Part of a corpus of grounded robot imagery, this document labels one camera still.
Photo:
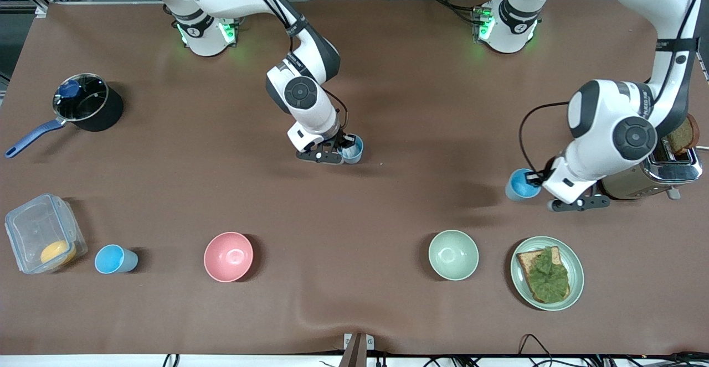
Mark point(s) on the pink bowl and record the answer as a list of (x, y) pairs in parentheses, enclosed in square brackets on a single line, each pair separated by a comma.
[(228, 257)]

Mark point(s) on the clear plastic food container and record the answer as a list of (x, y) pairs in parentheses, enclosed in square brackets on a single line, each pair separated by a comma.
[(33, 228)]

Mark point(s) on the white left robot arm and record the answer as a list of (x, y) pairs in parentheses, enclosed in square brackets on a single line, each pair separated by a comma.
[(609, 123)]

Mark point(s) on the brown toast slice under lettuce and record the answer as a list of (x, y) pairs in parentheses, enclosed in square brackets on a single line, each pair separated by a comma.
[(525, 259)]

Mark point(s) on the metal table clamp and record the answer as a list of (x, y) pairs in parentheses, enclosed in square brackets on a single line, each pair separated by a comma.
[(357, 347)]

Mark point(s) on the green lettuce leaf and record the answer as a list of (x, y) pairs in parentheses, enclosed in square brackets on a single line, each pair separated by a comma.
[(548, 275)]

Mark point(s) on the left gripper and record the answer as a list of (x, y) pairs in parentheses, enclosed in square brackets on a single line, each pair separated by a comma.
[(549, 168)]

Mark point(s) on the dark brown toast slice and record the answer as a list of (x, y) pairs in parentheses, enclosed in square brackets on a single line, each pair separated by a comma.
[(686, 134)]

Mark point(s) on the pale green plate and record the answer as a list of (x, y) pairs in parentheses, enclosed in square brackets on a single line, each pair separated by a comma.
[(576, 262)]

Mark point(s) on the pale green bowl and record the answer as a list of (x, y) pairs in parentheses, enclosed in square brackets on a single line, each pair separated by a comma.
[(453, 255)]

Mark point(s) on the brown table cover mat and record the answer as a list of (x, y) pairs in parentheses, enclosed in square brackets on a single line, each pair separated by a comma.
[(354, 217)]

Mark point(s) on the cream and chrome toaster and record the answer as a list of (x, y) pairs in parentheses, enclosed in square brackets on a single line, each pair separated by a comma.
[(664, 176)]

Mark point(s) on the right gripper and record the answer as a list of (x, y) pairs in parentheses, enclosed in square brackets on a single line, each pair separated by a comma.
[(342, 139)]

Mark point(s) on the glass lid with blue knob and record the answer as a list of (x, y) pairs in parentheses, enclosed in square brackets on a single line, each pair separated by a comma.
[(83, 98)]

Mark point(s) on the light blue plastic cup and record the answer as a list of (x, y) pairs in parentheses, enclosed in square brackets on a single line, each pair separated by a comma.
[(518, 187), (354, 155), (113, 259)]

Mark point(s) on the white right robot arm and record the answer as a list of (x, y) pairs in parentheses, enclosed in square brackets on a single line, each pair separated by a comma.
[(302, 93)]

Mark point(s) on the yellow round fruit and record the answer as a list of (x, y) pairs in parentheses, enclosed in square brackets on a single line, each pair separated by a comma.
[(57, 253)]

